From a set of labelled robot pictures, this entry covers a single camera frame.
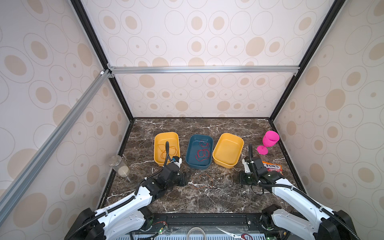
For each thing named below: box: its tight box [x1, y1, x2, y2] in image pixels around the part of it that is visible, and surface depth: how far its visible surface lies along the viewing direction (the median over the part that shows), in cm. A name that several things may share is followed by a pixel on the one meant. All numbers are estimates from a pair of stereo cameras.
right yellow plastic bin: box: [212, 133, 245, 169], surface depth 102 cm
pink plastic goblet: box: [257, 130, 280, 155], surface depth 92 cm
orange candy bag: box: [261, 161, 284, 176], surface depth 92 cm
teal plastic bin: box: [185, 134, 214, 170], surface depth 102 cm
